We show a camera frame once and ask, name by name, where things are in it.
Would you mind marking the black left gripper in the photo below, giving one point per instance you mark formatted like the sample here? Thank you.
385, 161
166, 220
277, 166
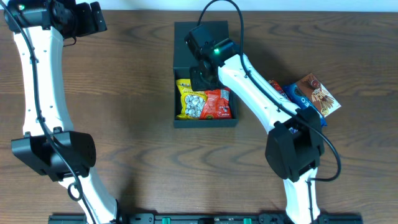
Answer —
86, 28

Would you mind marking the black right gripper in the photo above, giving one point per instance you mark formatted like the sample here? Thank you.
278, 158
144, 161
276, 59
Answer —
201, 81

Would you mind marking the black gift box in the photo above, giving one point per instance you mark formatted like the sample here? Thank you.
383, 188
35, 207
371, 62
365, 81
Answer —
183, 60

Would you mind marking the yellow nut snack bag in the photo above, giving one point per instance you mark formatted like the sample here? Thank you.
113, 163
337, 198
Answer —
192, 102

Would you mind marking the red snack bag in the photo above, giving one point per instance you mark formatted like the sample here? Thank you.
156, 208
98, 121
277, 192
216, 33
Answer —
217, 105

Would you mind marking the red Hello Panda box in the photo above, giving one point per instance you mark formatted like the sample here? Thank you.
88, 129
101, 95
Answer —
278, 88

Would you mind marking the brown Pocky box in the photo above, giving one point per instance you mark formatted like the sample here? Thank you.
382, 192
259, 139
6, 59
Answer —
316, 92

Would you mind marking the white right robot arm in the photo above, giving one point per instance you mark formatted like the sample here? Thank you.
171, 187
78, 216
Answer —
294, 143

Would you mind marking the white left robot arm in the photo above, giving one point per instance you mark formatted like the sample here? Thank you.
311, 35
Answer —
50, 146

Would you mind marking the blue Oreo cookie pack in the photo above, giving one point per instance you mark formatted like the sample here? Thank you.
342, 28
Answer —
297, 96

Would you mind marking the blue Eclipse gum pack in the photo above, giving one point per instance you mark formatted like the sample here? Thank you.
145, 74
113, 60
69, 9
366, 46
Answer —
293, 130

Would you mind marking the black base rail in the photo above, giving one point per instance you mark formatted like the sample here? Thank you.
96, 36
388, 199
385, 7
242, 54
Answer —
265, 218

